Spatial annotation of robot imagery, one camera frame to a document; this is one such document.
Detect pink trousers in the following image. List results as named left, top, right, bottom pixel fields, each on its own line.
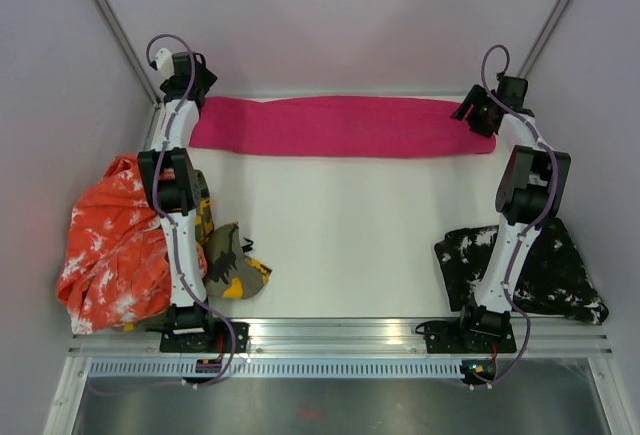
left=190, top=96, right=496, bottom=159

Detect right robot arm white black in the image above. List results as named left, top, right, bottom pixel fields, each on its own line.
left=452, top=72, right=571, bottom=353

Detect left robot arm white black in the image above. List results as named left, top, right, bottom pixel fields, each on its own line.
left=137, top=48, right=218, bottom=353

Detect black white folded trousers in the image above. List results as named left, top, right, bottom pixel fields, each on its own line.
left=434, top=218, right=609, bottom=325

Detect orange white tie-dye trousers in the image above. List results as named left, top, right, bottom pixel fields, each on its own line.
left=56, top=155, right=172, bottom=335

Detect camouflage yellow green trousers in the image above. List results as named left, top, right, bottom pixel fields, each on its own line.
left=124, top=169, right=275, bottom=334

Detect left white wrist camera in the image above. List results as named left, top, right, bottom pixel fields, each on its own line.
left=150, top=48, right=175, bottom=79

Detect left aluminium frame post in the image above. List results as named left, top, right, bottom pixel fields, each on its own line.
left=90, top=0, right=158, bottom=105

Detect aluminium frame post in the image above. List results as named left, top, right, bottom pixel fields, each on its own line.
left=90, top=0, right=158, bottom=105
left=509, top=0, right=574, bottom=78

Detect right aluminium frame post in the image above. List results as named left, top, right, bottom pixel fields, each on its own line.
left=509, top=0, right=574, bottom=78

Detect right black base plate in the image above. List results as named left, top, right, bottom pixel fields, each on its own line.
left=415, top=320, right=517, bottom=354

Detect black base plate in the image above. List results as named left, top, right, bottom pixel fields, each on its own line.
left=159, top=321, right=250, bottom=354
left=415, top=320, right=517, bottom=354

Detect aluminium front rail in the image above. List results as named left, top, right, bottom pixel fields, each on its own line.
left=67, top=317, right=613, bottom=359

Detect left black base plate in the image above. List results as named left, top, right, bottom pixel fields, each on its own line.
left=159, top=321, right=250, bottom=354

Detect white slotted cable duct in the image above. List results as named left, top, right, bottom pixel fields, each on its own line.
left=89, top=357, right=463, bottom=379

